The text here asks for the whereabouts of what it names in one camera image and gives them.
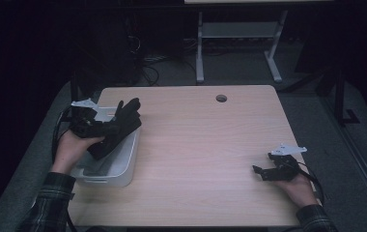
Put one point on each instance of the black glove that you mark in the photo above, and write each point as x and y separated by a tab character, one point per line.
125	121

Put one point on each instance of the white metal stand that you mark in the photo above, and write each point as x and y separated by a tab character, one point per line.
239	29

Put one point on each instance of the black metal post with bracket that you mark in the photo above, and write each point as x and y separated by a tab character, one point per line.
339	96

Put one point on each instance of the person's left hand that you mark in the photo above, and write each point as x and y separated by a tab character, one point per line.
70	151

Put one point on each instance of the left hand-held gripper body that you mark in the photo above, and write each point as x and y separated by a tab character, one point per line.
83	124

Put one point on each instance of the grey knit glove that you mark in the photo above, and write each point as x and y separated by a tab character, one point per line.
101	167

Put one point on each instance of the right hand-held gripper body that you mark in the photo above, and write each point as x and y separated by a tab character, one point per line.
284	169

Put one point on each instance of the grey round table grommet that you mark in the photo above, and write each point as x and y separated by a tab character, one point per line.
221	98

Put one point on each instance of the person's right hand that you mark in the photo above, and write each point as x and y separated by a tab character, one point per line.
297	190

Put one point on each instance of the white plastic bin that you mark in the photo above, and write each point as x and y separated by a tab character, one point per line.
122	167

